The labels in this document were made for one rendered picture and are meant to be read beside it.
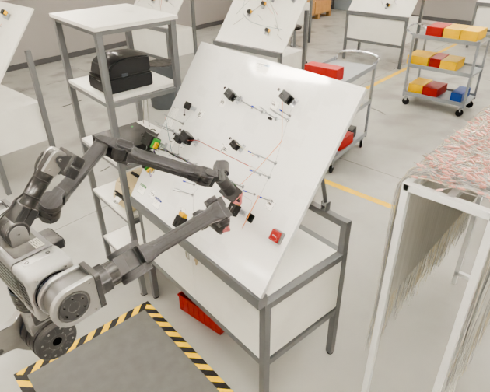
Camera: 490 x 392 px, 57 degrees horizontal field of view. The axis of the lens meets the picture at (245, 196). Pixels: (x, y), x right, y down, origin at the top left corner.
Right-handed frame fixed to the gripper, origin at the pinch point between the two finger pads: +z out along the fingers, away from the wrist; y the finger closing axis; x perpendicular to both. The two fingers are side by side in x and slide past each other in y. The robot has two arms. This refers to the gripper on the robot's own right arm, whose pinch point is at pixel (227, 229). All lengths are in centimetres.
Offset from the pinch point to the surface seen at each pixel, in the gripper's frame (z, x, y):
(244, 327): 33, 37, -20
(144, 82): -17, -38, 102
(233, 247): 5.0, 5.6, -5.7
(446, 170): -7, -68, -73
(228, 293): 22.7, 27.8, -6.7
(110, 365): 39, 115, 44
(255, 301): 7.5, 18.0, -31.1
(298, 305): 40, 12, -33
